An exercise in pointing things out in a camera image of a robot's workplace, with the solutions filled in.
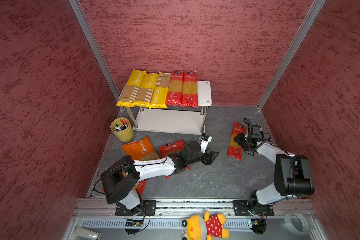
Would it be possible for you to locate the right aluminium corner post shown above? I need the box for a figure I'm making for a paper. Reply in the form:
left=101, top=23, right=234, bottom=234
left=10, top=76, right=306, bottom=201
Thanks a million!
left=257, top=0, right=326, bottom=111

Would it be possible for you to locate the yellow pen cup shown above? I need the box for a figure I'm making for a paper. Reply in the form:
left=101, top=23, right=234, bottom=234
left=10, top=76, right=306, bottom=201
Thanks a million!
left=110, top=118, right=134, bottom=143

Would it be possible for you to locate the yellow spaghetti pack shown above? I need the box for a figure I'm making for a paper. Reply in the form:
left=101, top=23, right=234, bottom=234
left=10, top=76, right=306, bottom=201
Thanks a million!
left=149, top=73, right=171, bottom=109
left=117, top=70, right=147, bottom=108
left=134, top=73, right=159, bottom=108

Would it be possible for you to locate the grey cylinder on rail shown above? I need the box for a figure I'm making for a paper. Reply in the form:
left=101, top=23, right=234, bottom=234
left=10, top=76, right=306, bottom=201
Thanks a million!
left=75, top=228, right=101, bottom=240

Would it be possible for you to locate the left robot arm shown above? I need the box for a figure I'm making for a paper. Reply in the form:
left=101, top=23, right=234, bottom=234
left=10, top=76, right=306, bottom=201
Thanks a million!
left=93, top=141, right=219, bottom=212

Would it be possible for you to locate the clear tape roll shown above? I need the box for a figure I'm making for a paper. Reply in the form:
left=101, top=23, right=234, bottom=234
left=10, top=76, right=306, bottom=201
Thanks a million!
left=284, top=213, right=311, bottom=236

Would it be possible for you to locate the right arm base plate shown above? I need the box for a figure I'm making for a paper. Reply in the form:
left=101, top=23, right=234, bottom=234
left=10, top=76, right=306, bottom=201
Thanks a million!
left=233, top=200, right=275, bottom=217

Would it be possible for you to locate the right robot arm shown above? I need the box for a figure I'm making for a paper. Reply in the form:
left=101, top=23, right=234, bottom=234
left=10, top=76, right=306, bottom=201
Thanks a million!
left=234, top=119, right=315, bottom=216

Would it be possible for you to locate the yellow plush toy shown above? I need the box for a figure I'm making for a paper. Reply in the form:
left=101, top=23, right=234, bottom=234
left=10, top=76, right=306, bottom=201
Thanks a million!
left=181, top=211, right=230, bottom=240

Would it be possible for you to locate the orange macaroni bag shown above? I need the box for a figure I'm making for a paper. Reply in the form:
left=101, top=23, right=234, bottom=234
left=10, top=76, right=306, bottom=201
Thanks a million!
left=122, top=136, right=160, bottom=161

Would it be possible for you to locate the left aluminium corner post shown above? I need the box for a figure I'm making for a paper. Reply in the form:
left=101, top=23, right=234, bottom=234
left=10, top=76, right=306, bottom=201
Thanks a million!
left=69, top=0, right=120, bottom=101

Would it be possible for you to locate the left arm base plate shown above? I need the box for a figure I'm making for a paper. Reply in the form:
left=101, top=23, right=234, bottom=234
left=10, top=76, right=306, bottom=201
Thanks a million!
left=115, top=200, right=157, bottom=217

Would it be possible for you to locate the red macaroni bag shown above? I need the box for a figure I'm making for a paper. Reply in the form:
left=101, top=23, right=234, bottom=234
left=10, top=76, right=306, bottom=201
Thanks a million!
left=134, top=180, right=147, bottom=195
left=158, top=139, right=191, bottom=179

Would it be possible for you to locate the red spaghetti pack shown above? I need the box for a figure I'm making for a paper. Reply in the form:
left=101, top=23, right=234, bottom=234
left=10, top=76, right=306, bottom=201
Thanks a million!
left=181, top=71, right=199, bottom=108
left=227, top=121, right=247, bottom=161
left=166, top=71, right=184, bottom=106

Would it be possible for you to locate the aluminium corner post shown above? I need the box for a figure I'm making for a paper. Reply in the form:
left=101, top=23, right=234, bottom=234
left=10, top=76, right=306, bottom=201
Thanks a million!
left=257, top=0, right=326, bottom=111
left=69, top=0, right=120, bottom=101

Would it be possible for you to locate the white two-tier shelf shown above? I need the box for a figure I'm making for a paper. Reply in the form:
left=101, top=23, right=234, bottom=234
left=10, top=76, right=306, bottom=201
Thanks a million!
left=122, top=81, right=212, bottom=135

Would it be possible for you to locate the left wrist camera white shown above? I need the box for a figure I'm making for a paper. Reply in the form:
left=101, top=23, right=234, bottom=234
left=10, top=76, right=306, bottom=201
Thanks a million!
left=200, top=133, right=212, bottom=154

